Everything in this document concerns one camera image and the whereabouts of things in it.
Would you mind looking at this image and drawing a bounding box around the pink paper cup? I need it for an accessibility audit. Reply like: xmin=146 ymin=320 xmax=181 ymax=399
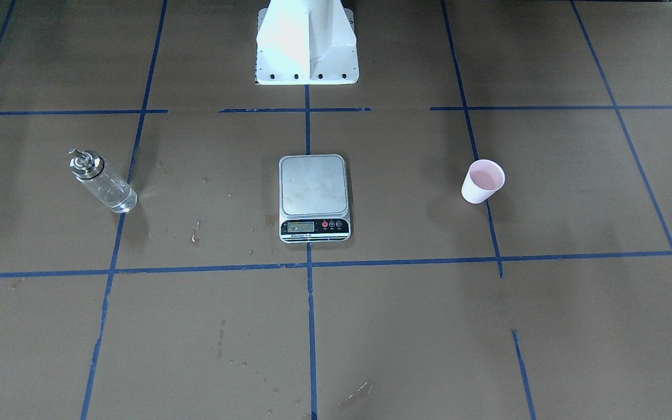
xmin=461 ymin=159 xmax=506 ymax=204

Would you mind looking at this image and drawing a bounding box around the glass sauce bottle metal spout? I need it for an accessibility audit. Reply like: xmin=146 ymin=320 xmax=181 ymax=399
xmin=68 ymin=147 xmax=138 ymax=214

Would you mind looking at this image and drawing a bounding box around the digital kitchen scale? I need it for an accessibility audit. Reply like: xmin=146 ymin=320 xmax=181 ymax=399
xmin=278 ymin=154 xmax=352 ymax=244

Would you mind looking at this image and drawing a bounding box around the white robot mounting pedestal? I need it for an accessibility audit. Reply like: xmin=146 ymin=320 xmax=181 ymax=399
xmin=254 ymin=1 xmax=360 ymax=86

